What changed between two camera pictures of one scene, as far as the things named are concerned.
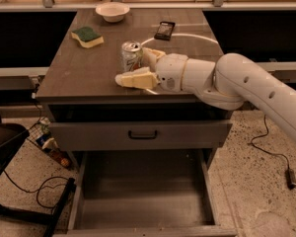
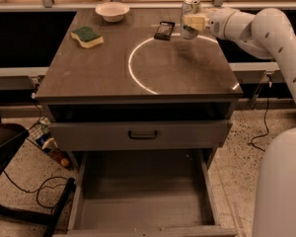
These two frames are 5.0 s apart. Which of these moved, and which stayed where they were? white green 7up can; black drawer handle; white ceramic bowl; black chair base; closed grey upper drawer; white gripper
Moved: white green 7up can; white gripper
Stayed: black chair base; black drawer handle; closed grey upper drawer; white ceramic bowl
